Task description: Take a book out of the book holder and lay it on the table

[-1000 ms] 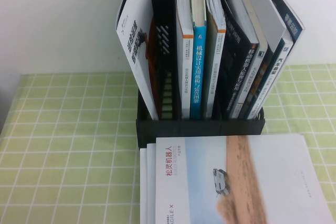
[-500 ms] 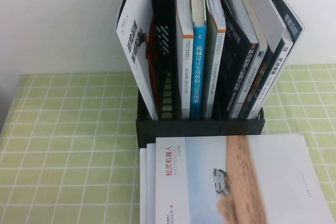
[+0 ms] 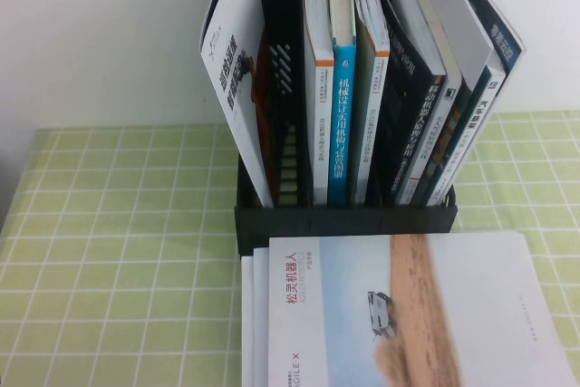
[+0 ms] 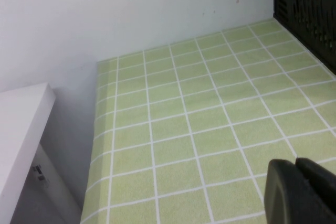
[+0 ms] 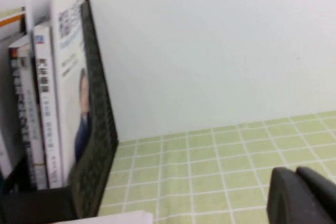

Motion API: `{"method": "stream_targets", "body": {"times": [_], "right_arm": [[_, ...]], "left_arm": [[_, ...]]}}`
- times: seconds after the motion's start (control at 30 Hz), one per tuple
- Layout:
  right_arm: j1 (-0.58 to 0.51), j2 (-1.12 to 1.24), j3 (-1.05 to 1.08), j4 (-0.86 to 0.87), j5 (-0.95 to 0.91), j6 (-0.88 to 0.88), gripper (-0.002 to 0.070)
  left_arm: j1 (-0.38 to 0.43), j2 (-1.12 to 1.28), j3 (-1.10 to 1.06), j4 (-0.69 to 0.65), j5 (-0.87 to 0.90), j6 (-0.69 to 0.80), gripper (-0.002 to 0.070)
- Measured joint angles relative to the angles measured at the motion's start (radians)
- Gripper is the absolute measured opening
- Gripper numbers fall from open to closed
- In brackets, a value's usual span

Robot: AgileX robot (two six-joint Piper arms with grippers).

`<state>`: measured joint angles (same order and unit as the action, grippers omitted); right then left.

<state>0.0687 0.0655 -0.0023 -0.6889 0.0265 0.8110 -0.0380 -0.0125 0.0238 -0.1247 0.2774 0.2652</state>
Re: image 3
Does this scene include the green checked tablecloth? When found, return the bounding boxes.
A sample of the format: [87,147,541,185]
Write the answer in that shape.
[0,108,580,387]

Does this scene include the white Agilex desert-photo brochure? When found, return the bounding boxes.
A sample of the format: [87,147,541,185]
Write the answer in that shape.
[266,230,580,387]

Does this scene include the blue spine book cream pages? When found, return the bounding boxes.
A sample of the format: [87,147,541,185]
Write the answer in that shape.
[326,0,359,207]

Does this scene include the plain white brochure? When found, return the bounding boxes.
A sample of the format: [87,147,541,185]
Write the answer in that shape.
[420,0,496,89]

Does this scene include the white spine book blue logo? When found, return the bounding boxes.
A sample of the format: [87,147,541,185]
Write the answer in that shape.
[425,49,508,207]

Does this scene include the black plastic book holder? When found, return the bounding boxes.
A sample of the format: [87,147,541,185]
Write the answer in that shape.
[234,0,459,257]

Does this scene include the black book white spine text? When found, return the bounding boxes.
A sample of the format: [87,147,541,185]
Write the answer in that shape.
[376,0,449,206]

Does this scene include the dark blue brochure white text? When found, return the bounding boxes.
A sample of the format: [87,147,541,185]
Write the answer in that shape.
[446,0,527,76]

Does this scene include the white brochure dark bold text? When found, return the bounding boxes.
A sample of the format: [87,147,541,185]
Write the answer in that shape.
[198,0,278,208]

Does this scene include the white book orange band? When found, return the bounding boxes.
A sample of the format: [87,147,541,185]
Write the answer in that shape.
[302,0,336,206]

